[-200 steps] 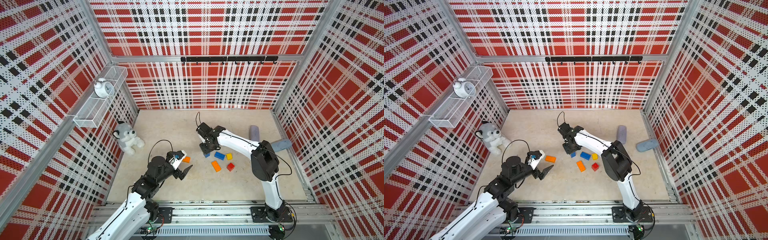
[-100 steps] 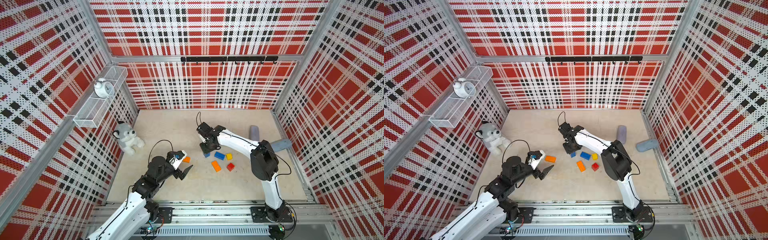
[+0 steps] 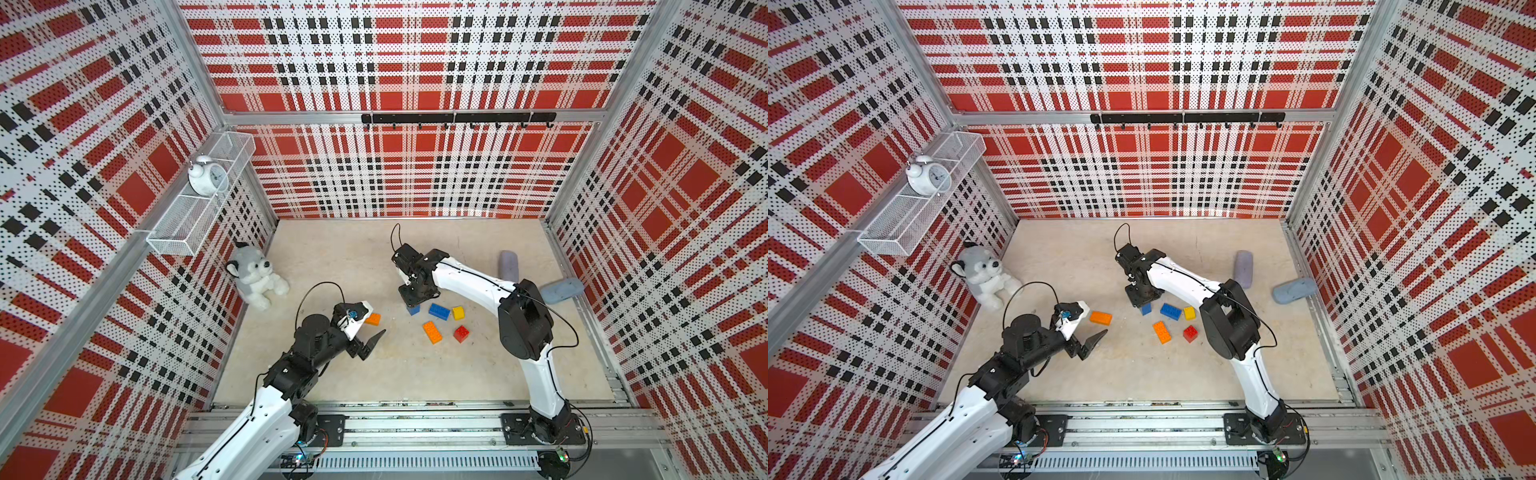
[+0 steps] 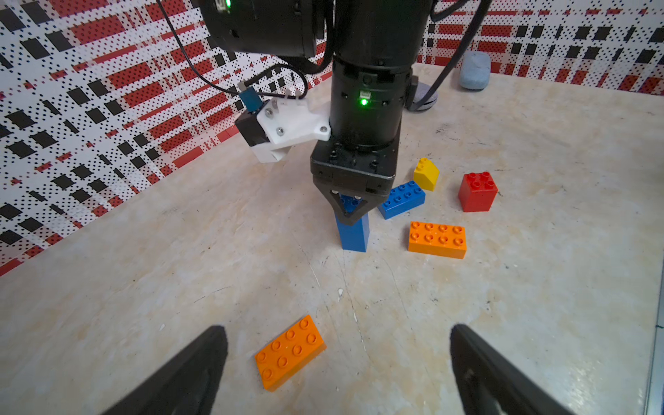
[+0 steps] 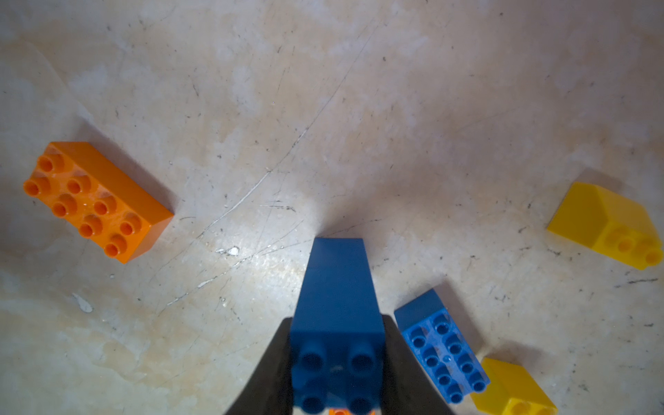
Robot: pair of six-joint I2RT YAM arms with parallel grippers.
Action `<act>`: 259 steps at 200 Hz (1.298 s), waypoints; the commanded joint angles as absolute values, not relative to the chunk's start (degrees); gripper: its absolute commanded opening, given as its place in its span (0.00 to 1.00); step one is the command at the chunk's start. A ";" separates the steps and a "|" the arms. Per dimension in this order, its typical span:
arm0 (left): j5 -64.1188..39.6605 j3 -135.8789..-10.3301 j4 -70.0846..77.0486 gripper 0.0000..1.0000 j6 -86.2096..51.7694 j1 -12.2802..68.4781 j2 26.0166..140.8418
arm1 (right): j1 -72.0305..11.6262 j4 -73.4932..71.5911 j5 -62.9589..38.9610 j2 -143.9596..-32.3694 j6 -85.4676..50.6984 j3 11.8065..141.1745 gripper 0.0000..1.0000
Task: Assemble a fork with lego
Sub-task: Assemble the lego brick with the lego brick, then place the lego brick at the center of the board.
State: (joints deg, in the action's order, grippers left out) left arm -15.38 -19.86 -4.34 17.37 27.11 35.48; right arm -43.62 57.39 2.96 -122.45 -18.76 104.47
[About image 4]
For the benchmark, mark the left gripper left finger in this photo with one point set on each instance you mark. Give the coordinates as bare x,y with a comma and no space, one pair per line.
187,384

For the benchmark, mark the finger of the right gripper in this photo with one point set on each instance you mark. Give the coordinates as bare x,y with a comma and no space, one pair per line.
344,206
362,205

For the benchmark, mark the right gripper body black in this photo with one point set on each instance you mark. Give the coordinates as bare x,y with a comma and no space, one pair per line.
336,167

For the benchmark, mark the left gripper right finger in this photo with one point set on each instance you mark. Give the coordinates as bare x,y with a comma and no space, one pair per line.
490,384

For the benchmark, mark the blue long lego brick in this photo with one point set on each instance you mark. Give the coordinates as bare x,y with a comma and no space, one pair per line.
401,199

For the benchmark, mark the blue square lego brick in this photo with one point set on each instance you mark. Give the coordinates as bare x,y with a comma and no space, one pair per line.
355,237

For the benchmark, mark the yellow lego brick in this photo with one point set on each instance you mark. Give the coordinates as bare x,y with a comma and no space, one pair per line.
426,174

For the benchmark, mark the orange lego brick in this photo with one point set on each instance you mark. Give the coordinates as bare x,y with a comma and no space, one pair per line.
289,353
437,239

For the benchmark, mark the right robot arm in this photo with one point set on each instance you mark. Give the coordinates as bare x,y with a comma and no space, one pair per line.
370,48

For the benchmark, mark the red square lego brick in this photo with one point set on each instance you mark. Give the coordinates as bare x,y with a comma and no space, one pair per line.
477,192

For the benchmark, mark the blue grey oval case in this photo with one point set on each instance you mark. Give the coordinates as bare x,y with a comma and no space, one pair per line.
475,71

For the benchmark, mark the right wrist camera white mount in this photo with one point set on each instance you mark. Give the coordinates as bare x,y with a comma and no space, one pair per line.
272,127

